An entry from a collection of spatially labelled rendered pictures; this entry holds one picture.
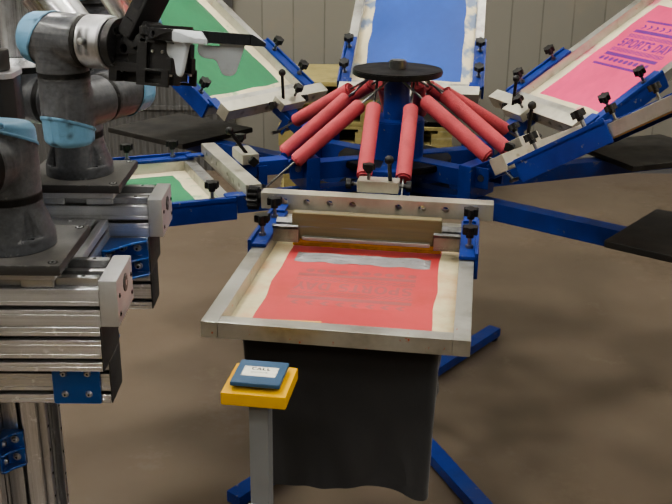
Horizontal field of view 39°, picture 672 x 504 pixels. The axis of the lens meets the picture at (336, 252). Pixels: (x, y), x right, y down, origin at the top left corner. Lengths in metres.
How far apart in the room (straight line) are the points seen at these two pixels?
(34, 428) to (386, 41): 2.61
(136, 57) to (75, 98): 0.13
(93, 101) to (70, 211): 0.80
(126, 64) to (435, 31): 3.04
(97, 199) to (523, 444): 1.98
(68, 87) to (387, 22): 3.04
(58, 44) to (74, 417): 2.53
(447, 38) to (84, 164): 2.39
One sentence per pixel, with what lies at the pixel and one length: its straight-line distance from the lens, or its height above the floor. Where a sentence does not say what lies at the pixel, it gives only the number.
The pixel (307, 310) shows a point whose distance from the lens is 2.21.
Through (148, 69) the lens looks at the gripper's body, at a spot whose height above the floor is 1.63.
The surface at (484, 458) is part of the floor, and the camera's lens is 3.49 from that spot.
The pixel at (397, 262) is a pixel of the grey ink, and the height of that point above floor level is 0.96.
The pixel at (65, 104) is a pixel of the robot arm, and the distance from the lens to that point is 1.43.
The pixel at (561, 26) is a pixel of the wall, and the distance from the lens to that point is 7.07.
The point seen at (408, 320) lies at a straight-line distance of 2.17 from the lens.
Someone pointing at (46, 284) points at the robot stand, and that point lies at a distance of 1.75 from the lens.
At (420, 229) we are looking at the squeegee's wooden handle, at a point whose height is 1.03.
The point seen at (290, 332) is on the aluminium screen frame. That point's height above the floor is 0.98.
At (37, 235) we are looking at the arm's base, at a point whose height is 1.29.
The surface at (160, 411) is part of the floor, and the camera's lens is 3.76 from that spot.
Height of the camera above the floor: 1.84
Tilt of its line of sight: 20 degrees down
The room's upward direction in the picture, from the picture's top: 1 degrees clockwise
